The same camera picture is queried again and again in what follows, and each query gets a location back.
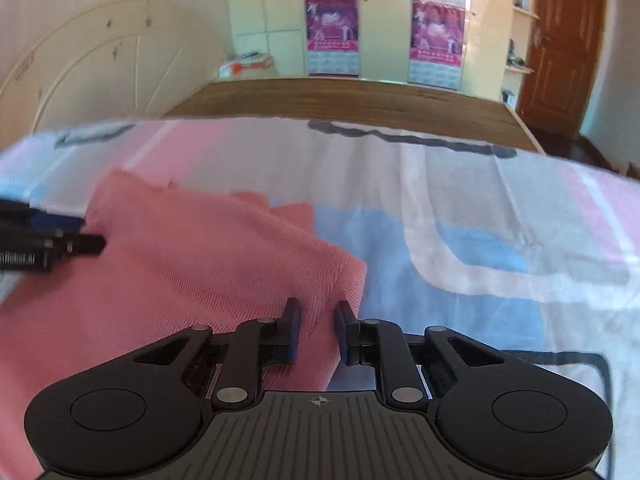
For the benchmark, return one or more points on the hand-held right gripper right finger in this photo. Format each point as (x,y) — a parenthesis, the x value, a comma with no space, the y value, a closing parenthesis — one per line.
(341,332)

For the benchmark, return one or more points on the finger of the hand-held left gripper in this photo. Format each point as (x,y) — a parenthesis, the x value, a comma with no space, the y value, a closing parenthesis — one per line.
(55,221)
(82,245)

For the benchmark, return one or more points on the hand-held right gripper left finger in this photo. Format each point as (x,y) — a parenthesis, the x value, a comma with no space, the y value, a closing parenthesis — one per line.
(292,332)

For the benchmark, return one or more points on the pink knit garment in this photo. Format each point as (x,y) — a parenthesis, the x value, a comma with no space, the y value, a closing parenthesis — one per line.
(200,270)

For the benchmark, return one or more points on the cream arched headboard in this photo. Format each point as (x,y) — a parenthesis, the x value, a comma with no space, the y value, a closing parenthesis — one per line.
(100,60)

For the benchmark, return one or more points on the pastel printed bedsheet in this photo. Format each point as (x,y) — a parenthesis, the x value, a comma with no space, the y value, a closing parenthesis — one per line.
(475,210)

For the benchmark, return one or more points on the items on bedside stand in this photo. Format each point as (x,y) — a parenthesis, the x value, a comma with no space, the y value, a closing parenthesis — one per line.
(247,64)

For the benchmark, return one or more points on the cream wardrobe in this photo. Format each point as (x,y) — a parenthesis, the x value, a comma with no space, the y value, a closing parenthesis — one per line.
(385,35)

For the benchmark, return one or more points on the brown wooden door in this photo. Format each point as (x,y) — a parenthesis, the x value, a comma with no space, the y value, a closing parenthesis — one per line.
(560,60)

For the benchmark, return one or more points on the wooden bed frame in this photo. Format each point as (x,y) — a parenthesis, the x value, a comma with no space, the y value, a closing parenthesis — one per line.
(350,97)

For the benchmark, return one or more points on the cream wall shelf unit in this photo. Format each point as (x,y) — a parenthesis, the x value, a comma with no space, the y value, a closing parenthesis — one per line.
(522,67)

